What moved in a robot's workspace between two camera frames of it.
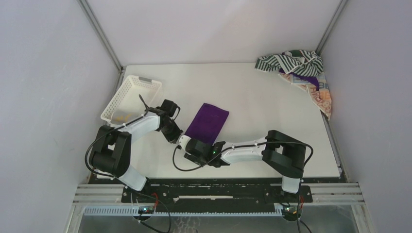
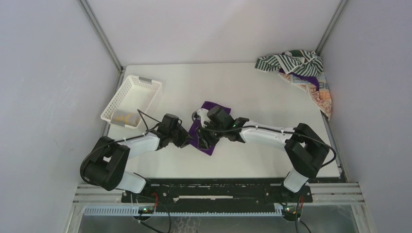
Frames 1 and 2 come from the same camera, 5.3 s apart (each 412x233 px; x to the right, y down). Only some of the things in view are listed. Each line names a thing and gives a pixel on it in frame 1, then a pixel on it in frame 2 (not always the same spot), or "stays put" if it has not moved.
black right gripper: x=196 y=146 -> x=206 y=135
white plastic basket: x=125 y=105 stays put
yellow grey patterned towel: x=122 y=116 stays put
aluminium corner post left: x=94 y=22 stays put
